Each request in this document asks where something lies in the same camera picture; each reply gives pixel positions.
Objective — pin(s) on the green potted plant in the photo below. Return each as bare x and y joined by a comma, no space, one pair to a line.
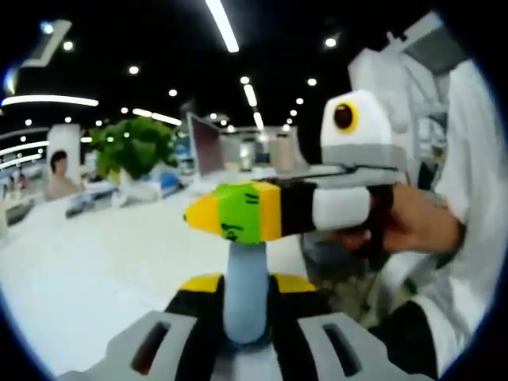
131,147

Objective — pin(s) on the straight ceiling light bar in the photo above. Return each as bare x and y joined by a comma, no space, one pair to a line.
222,24

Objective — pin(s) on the square ceiling air vent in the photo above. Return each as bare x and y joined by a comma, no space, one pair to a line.
45,43

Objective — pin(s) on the blue-grey paper punch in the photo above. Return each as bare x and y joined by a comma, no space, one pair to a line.
246,293

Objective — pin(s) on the white controller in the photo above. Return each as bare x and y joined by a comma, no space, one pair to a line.
124,196

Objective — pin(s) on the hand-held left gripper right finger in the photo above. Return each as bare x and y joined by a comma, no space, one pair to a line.
337,349

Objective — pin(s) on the operator in white shirt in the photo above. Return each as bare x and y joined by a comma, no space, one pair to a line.
468,178

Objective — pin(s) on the blue and white box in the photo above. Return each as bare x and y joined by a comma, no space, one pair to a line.
168,180

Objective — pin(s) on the person's right hand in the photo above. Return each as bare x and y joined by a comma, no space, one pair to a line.
420,222

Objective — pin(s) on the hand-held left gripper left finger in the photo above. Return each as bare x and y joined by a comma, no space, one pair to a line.
131,349

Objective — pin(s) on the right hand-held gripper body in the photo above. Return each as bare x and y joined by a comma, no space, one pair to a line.
361,135

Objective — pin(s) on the dark red board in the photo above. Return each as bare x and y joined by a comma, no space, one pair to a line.
208,147

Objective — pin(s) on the stack of blue-white documents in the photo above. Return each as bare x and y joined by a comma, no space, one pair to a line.
89,200

